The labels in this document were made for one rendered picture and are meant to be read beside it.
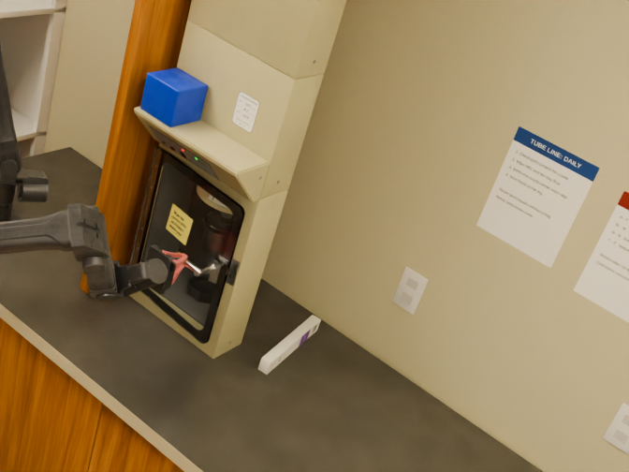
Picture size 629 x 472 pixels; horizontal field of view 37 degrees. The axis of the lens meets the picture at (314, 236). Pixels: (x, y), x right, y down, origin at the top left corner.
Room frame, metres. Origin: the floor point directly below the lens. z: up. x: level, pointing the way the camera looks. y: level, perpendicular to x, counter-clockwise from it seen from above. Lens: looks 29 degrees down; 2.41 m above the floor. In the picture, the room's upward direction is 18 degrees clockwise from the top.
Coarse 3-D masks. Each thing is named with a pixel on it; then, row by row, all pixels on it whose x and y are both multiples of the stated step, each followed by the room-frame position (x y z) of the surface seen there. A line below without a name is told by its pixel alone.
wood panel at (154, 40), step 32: (160, 0) 2.01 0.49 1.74; (160, 32) 2.03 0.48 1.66; (128, 64) 1.98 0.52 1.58; (160, 64) 2.05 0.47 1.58; (128, 96) 1.98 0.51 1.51; (128, 128) 2.00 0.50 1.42; (128, 160) 2.02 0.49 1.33; (128, 192) 2.04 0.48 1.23; (128, 224) 2.06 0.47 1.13; (128, 256) 2.09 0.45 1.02
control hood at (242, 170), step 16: (144, 112) 1.91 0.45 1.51; (160, 128) 1.89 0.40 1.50; (176, 128) 1.89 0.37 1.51; (192, 128) 1.91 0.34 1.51; (208, 128) 1.94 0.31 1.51; (192, 144) 1.84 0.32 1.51; (208, 144) 1.86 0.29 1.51; (224, 144) 1.89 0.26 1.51; (240, 144) 1.91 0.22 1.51; (208, 160) 1.83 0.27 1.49; (224, 160) 1.81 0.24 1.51; (240, 160) 1.84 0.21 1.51; (256, 160) 1.86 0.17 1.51; (224, 176) 1.84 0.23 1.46; (240, 176) 1.79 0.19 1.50; (256, 176) 1.84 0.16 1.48; (240, 192) 1.86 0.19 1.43; (256, 192) 1.86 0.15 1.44
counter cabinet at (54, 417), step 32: (0, 320) 1.86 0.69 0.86; (0, 352) 1.85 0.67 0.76; (32, 352) 1.80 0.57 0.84; (0, 384) 1.84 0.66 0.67; (32, 384) 1.79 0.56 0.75; (64, 384) 1.74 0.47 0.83; (0, 416) 1.84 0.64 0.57; (32, 416) 1.78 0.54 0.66; (64, 416) 1.73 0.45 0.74; (96, 416) 1.69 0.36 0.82; (0, 448) 1.83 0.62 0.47; (32, 448) 1.77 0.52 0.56; (64, 448) 1.72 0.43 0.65; (96, 448) 1.68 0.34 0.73; (128, 448) 1.63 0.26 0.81
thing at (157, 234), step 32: (160, 160) 2.00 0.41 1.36; (160, 192) 1.99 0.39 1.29; (192, 192) 1.94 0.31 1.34; (160, 224) 1.98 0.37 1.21; (192, 224) 1.92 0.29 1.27; (224, 224) 1.87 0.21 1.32; (192, 256) 1.91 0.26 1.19; (224, 256) 1.86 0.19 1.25; (192, 288) 1.90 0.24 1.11; (192, 320) 1.88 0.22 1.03
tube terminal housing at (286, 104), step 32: (192, 32) 2.02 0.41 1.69; (192, 64) 2.01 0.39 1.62; (224, 64) 1.97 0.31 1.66; (256, 64) 1.93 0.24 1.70; (224, 96) 1.96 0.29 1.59; (256, 96) 1.92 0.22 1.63; (288, 96) 1.88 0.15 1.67; (224, 128) 1.95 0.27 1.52; (256, 128) 1.91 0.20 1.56; (288, 128) 1.91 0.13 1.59; (288, 160) 1.94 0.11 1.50; (224, 192) 1.92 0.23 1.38; (256, 224) 1.89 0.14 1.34; (256, 256) 1.93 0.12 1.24; (224, 288) 1.89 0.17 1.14; (256, 288) 1.97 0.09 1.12; (224, 320) 1.88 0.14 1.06; (224, 352) 1.92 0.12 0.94
